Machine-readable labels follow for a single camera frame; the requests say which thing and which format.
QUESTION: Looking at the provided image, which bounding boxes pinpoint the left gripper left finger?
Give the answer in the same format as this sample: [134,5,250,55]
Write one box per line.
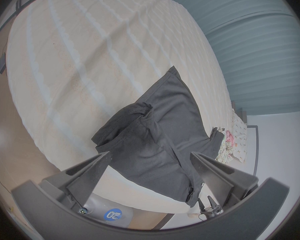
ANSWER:
[41,151,113,208]

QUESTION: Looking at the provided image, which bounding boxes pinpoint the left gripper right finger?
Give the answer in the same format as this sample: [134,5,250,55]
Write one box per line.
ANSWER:
[190,152,260,211]

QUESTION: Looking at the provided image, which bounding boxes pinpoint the black T-shirt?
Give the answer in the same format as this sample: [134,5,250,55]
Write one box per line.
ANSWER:
[91,66,222,207]

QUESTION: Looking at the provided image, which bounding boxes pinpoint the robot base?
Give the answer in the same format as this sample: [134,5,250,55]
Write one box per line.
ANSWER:
[77,191,135,229]

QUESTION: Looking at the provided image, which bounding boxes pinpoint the bed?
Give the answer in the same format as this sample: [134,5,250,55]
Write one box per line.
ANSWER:
[5,0,260,231]

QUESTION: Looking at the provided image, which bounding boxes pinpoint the white printed pyjama top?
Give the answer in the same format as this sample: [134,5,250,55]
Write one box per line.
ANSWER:
[215,129,237,164]

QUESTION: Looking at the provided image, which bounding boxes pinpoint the pink garment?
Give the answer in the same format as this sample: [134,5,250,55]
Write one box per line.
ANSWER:
[225,131,237,144]

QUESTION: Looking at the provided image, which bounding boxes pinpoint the white printed pillow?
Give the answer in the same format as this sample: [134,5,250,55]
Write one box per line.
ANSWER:
[231,113,248,163]

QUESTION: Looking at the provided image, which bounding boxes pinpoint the grey bedside table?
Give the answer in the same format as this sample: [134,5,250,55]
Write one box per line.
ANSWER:
[231,101,248,117]

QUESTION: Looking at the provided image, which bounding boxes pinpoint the blue-green curtain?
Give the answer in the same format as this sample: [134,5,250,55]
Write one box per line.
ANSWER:
[205,11,300,116]
[140,0,293,33]

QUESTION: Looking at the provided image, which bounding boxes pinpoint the black power adapter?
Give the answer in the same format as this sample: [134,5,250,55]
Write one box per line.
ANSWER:
[0,54,7,75]

